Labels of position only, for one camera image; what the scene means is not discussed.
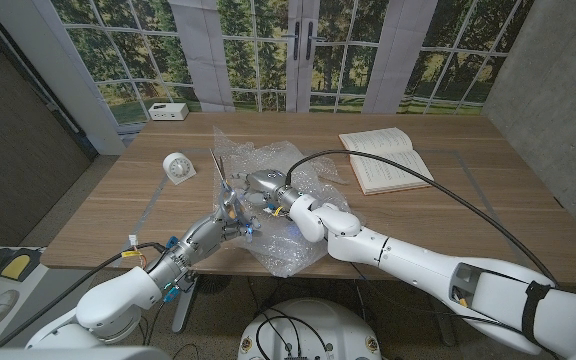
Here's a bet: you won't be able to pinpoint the large clear bubble wrap sheet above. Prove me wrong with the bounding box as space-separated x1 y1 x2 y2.
211 125 364 279

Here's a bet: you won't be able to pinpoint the grey table leg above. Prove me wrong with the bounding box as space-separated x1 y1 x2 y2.
425 299 458 347

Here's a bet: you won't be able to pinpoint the grey scissors with yellow handles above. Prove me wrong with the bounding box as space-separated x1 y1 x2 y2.
210 148 254 241

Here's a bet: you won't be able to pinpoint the white floor mat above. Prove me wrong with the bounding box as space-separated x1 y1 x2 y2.
0 244 49 351

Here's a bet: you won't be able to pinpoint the dark brown door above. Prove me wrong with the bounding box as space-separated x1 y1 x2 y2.
0 9 94 246

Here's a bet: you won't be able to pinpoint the white round kitchen timer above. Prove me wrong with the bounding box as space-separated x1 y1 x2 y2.
162 151 197 186

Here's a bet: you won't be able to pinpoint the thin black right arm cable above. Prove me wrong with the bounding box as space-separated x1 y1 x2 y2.
348 262 564 360

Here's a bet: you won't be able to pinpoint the small clear bubble wrap piece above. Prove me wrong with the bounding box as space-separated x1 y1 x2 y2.
310 152 350 185

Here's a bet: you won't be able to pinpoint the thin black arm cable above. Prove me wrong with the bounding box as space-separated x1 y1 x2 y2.
140 297 169 347
348 262 564 360

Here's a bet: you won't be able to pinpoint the open paperback book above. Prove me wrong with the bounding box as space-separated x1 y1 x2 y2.
338 126 435 196

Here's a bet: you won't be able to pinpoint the white power socket box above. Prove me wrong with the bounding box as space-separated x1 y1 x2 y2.
147 102 190 122

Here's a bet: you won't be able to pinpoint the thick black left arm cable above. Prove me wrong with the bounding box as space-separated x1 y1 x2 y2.
0 242 167 349

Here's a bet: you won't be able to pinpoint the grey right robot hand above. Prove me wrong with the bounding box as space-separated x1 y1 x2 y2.
230 168 302 209

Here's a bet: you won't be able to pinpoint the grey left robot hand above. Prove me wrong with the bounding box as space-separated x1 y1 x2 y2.
170 204 263 265

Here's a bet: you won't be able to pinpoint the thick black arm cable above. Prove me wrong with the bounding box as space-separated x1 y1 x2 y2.
284 149 562 289
0 242 167 349

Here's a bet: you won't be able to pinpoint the printed forest window backdrop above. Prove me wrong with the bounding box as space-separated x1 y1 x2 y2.
0 0 537 156

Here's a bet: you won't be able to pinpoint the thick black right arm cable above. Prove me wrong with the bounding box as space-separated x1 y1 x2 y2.
284 149 562 289

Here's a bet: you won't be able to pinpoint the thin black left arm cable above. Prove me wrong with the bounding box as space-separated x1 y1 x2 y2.
140 297 169 347

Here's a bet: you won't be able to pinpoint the white table leg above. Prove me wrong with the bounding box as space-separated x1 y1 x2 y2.
171 277 200 334

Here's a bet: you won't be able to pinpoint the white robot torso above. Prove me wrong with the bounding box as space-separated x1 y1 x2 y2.
237 297 383 360

